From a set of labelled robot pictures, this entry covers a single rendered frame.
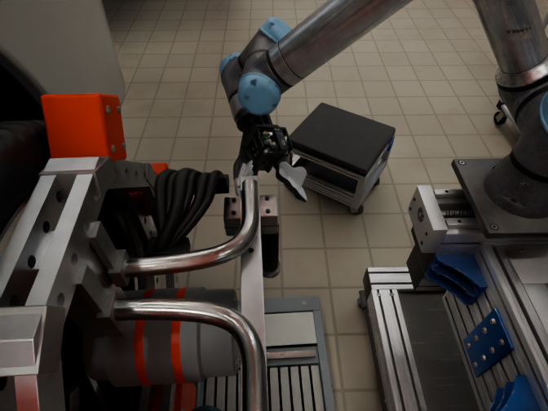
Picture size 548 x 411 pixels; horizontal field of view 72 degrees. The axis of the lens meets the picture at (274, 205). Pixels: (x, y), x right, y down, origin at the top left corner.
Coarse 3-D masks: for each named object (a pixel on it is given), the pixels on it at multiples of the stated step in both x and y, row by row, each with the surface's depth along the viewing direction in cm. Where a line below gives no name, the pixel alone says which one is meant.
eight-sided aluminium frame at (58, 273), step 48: (48, 192) 42; (96, 192) 45; (144, 192) 68; (144, 240) 78; (0, 288) 34; (48, 288) 34; (0, 336) 31; (48, 336) 33; (0, 384) 34; (48, 384) 34
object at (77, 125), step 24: (48, 96) 46; (72, 96) 47; (96, 96) 47; (48, 120) 47; (72, 120) 47; (96, 120) 47; (120, 120) 53; (48, 144) 48; (72, 144) 48; (96, 144) 48; (120, 144) 53
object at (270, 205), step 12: (228, 204) 63; (240, 204) 63; (264, 204) 63; (276, 204) 63; (228, 216) 62; (240, 216) 62; (264, 216) 62; (276, 216) 62; (228, 228) 63; (264, 228) 64; (276, 228) 64
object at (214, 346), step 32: (192, 288) 59; (128, 320) 53; (160, 320) 53; (96, 352) 53; (128, 352) 52; (160, 352) 52; (192, 352) 52; (224, 352) 53; (128, 384) 54; (160, 384) 56
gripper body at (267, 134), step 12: (240, 120) 78; (252, 120) 77; (264, 120) 76; (252, 132) 73; (264, 132) 74; (276, 132) 74; (252, 144) 75; (264, 144) 71; (276, 144) 74; (252, 156) 76; (264, 156) 73; (276, 156) 75; (252, 168) 77; (264, 168) 78
